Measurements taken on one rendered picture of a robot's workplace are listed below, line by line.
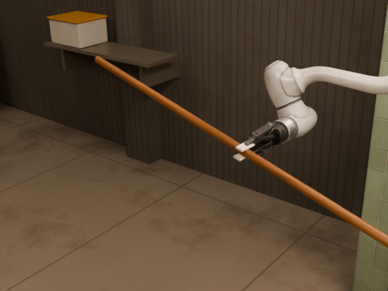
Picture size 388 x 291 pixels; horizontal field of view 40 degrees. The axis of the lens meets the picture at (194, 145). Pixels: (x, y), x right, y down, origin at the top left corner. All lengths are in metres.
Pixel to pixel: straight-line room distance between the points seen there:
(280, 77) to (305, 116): 0.17
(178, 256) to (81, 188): 1.34
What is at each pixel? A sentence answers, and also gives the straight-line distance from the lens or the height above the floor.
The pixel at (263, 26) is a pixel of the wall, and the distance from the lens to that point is 4.09.
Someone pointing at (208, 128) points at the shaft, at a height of 1.52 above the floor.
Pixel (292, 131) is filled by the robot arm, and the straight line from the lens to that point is 1.95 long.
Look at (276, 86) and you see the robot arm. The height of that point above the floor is 1.62.
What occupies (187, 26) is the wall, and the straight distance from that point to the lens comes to 4.53.
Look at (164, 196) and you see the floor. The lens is 4.53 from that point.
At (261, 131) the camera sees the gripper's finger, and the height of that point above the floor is 1.53.
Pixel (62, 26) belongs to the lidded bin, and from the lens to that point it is 4.89.
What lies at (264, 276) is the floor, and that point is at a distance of 3.64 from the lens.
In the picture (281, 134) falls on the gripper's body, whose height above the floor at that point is 1.49.
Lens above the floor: 2.23
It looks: 24 degrees down
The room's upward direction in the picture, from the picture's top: 1 degrees counter-clockwise
